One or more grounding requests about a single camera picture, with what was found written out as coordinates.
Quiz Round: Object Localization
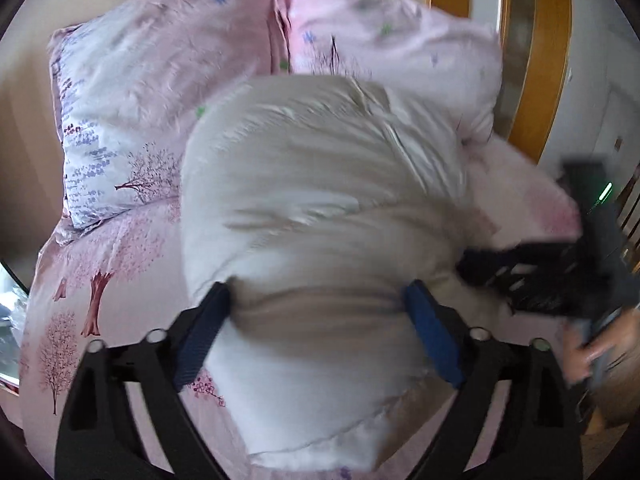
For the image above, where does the pale pink floral pillow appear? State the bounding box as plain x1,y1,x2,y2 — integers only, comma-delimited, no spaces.
286,0,506,148

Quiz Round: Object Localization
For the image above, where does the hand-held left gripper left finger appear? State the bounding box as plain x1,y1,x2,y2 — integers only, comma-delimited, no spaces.
54,281,233,480

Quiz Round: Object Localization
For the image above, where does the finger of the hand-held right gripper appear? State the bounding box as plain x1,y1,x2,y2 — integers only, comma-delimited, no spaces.
457,242,582,283
492,271,583,317

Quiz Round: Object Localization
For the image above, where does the pink pillow with lavender print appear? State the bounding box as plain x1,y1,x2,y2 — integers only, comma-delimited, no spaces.
47,0,293,233

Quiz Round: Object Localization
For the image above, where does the white pillow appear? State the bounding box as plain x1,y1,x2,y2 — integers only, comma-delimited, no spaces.
179,74,506,471

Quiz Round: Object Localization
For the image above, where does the person's right hand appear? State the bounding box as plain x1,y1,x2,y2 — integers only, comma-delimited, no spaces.
562,310,640,387

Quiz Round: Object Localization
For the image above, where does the wooden headboard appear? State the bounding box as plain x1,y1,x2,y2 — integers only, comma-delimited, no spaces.
425,0,573,163

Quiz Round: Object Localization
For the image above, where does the pink tree print bed sheet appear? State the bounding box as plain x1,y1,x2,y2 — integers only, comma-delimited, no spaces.
19,135,583,480

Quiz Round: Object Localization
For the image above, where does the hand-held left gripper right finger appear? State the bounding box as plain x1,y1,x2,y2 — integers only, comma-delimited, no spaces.
402,280,585,480

